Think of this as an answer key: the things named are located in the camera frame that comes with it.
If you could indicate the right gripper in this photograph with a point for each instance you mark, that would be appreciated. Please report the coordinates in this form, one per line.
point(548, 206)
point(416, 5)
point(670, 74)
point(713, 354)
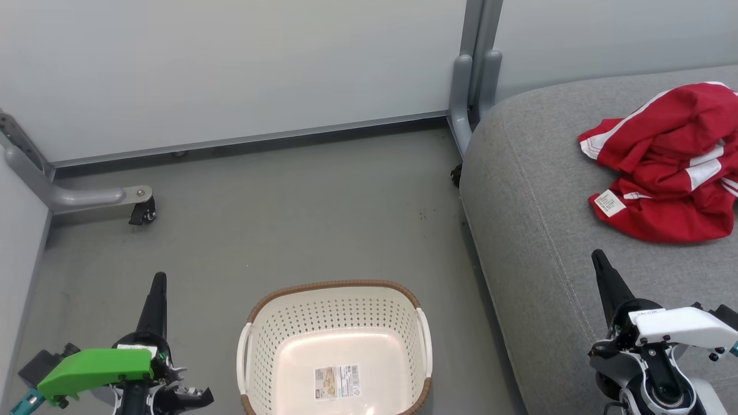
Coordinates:
point(674, 328)

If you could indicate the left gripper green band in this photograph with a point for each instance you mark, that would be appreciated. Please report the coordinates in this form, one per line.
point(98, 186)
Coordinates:
point(98, 369)

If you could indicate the red and white clothing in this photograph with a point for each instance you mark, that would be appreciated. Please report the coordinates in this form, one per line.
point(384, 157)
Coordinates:
point(663, 127)

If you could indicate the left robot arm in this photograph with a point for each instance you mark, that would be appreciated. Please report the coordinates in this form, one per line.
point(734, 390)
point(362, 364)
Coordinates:
point(135, 400)

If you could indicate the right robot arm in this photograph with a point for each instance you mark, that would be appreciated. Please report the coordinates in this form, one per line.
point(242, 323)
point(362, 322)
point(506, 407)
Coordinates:
point(663, 397)

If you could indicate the grey fabric sofa seat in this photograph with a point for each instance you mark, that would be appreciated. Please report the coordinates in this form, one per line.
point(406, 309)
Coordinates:
point(536, 202)

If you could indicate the cream perforated laundry basket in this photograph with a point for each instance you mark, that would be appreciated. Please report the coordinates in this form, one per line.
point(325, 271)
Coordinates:
point(346, 323)

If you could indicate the black caster wheel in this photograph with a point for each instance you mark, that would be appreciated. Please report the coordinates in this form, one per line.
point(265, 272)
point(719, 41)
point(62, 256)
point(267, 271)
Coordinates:
point(456, 176)
point(142, 212)

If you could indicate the grey partition foot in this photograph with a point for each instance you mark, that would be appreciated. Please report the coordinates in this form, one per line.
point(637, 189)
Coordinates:
point(75, 199)

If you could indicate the paper label sticker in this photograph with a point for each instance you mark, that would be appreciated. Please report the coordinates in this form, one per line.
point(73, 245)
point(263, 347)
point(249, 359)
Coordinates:
point(337, 382)

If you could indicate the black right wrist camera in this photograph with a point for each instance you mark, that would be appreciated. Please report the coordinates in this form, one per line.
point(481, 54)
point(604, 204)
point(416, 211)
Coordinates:
point(726, 314)

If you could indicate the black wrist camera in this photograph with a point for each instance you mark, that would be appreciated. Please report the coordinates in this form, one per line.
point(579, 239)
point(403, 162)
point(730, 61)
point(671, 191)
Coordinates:
point(726, 314)
point(37, 364)

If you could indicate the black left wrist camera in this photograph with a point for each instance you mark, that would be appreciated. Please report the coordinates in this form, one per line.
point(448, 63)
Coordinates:
point(37, 364)

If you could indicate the grey partition frame post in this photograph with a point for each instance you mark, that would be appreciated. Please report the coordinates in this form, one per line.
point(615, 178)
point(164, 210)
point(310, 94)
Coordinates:
point(474, 86)

